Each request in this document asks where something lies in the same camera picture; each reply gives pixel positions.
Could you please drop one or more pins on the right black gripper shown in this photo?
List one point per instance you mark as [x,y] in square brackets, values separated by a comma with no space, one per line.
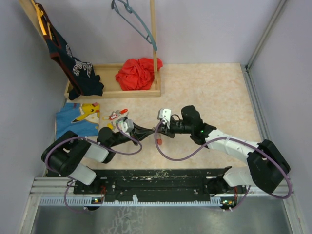
[166,129]

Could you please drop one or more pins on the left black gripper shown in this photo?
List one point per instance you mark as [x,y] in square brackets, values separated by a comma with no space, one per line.
[139,133]

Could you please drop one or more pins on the yellow tag key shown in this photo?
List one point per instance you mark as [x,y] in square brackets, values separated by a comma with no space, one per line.
[111,126]

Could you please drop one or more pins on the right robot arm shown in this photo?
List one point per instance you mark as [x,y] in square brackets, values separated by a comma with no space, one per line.
[265,166]

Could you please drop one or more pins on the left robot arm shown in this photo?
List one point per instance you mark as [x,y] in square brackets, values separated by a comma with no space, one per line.
[64,156]

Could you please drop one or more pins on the red crumpled cloth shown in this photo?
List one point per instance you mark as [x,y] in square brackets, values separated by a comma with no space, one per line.
[136,74]

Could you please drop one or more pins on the blue pikachu shirt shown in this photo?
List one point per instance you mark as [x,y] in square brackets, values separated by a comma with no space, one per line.
[82,119]

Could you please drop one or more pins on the dark navy jersey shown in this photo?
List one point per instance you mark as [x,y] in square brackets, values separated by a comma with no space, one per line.
[80,74]

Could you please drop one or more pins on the teal clothes hanger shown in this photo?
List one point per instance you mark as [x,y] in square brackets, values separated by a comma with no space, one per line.
[129,14]

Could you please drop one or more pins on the yellow clothes hanger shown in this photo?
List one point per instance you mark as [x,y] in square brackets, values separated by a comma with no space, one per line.
[44,25]

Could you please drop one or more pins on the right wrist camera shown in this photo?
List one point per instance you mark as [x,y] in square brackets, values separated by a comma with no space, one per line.
[164,116]

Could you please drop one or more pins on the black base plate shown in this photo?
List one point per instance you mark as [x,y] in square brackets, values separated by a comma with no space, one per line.
[159,185]

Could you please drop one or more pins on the aluminium frame rail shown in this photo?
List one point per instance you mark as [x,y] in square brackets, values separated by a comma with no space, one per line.
[282,80]

